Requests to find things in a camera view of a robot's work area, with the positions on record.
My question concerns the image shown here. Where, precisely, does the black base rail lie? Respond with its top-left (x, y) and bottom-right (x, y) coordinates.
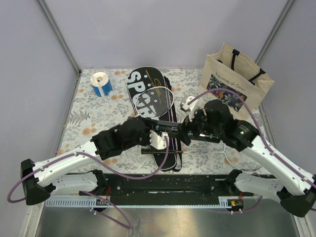
top-left (91, 174), bottom-right (240, 206)

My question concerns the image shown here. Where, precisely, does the floral patterned table cloth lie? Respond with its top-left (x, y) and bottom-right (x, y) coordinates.
top-left (57, 69), bottom-right (267, 174)

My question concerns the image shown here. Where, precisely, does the white badminton racket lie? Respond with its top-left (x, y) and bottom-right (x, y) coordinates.
top-left (135, 86), bottom-right (174, 119)

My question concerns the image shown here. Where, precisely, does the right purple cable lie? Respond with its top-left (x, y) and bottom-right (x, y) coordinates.
top-left (189, 88), bottom-right (307, 188)

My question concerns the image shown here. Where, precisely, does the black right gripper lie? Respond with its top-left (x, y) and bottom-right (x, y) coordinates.
top-left (174, 106), bottom-right (223, 146)

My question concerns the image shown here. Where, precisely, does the black teal shuttlecock tube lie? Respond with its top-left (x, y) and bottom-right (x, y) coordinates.
top-left (144, 118), bottom-right (221, 145)

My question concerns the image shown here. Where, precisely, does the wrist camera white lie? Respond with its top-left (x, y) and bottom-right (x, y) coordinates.
top-left (150, 130), bottom-right (169, 150)
top-left (180, 96), bottom-right (198, 122)

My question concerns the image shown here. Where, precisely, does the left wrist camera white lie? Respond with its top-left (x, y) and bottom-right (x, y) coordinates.
top-left (150, 130), bottom-right (169, 150)

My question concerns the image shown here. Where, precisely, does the blue white tape roll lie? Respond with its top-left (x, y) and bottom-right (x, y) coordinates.
top-left (90, 72), bottom-right (113, 97)

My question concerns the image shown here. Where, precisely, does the black racket cover bag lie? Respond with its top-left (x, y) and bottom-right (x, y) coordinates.
top-left (125, 65), bottom-right (183, 172)

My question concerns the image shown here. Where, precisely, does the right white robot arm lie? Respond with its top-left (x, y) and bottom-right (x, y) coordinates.
top-left (180, 96), bottom-right (316, 217)

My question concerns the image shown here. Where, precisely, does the black handled badminton racket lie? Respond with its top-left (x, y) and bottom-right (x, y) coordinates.
top-left (140, 148), bottom-right (262, 171)

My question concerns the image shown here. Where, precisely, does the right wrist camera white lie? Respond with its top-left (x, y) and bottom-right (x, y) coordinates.
top-left (180, 96), bottom-right (198, 122)

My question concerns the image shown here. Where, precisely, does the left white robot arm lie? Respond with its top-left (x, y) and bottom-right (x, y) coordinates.
top-left (21, 118), bottom-right (151, 206)

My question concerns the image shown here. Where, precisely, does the beige floral tote bag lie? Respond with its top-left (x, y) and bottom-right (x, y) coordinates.
top-left (199, 44), bottom-right (275, 112)

